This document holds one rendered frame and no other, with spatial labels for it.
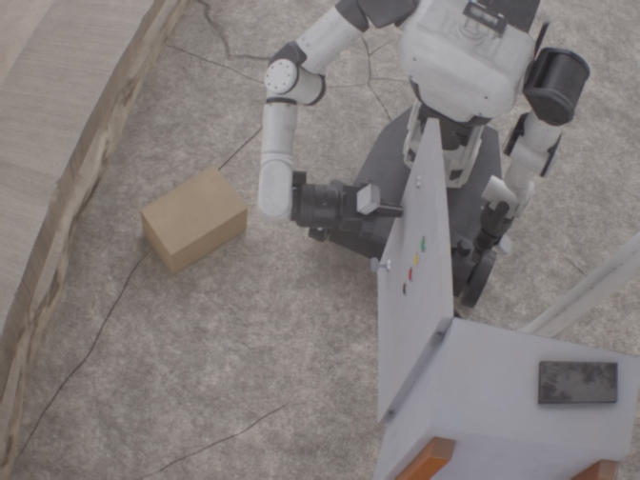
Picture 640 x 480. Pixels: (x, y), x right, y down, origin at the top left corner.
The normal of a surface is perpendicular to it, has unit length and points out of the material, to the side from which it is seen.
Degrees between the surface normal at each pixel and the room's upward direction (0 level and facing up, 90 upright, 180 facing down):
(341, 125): 0
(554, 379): 0
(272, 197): 24
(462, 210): 0
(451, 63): 58
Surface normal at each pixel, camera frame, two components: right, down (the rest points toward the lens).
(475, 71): -0.33, 0.36
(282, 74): -0.52, -0.11
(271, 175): 0.11, -0.10
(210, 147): 0.11, -0.50
